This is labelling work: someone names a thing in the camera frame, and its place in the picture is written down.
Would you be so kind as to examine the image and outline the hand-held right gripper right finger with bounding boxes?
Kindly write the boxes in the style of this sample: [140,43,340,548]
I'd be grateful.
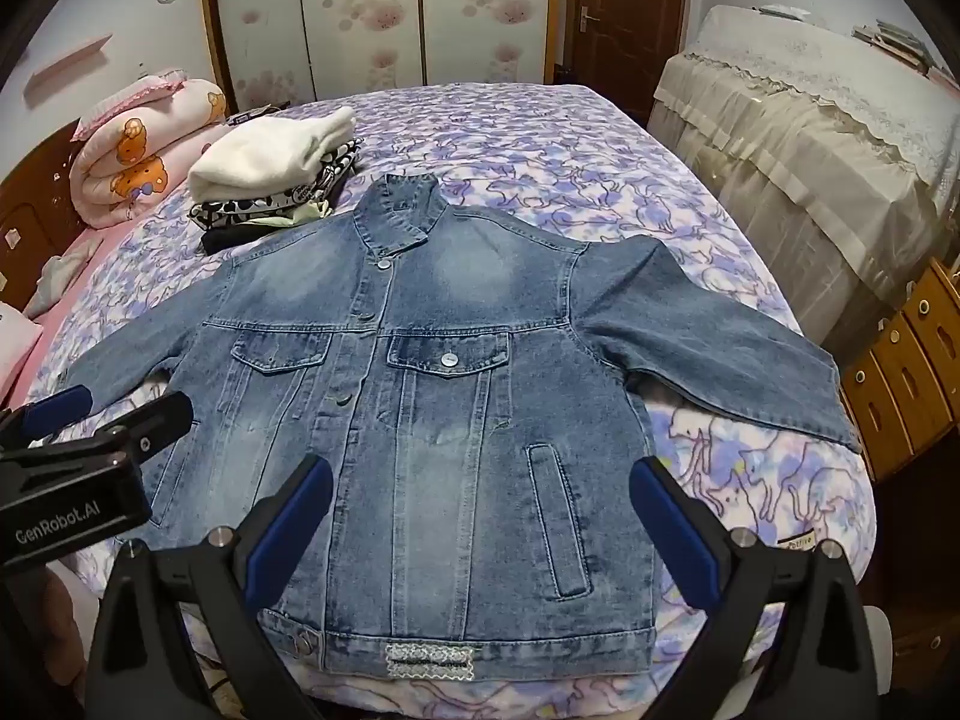
[628,456,880,720]

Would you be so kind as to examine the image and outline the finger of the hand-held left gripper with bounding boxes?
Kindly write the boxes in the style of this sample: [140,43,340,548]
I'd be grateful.
[30,392,194,470]
[19,385,95,442]

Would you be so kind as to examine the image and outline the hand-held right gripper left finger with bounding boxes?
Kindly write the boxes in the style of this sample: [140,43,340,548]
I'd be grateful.
[88,454,335,720]

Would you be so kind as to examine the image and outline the blue denim jeans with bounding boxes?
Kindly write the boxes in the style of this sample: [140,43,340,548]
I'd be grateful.
[64,174,863,680]

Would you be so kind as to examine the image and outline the pale pink pillow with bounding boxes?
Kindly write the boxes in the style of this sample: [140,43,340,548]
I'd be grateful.
[0,300,44,395]

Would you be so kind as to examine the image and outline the brown wooden headboard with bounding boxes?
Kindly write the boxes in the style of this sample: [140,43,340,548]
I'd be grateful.
[0,120,83,312]

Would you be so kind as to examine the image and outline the black folded garment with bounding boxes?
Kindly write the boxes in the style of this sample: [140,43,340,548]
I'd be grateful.
[201,225,257,256]

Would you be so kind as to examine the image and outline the black and white patterned garment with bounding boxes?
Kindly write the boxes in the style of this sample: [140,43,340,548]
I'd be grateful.
[189,139,365,230]

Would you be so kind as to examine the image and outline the light green folded garment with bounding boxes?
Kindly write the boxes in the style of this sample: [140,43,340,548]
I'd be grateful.
[225,199,338,231]

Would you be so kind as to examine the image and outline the pink cartoon bear quilt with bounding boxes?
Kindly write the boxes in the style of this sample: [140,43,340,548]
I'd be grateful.
[69,79,230,230]

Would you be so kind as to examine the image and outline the wooden drawer cabinet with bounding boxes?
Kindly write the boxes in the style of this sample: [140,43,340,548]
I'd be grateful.
[840,259,960,481]

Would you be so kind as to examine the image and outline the white folded sweater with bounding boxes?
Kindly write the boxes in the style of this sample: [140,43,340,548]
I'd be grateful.
[187,106,357,205]

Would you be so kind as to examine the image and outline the pink lace-trimmed pillow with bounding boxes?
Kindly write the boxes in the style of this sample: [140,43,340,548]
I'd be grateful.
[75,71,188,132]

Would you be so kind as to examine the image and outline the bed with purple floral sheet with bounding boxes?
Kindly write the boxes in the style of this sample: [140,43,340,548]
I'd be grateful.
[26,82,878,720]

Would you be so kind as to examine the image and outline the brown wooden door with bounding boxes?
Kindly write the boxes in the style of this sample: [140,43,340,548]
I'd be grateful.
[562,0,691,125]

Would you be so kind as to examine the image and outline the stack of books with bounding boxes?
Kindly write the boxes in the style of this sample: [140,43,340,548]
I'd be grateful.
[851,19,937,67]

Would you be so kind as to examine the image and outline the pink wall shelf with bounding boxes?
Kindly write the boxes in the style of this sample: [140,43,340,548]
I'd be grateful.
[22,34,113,98]

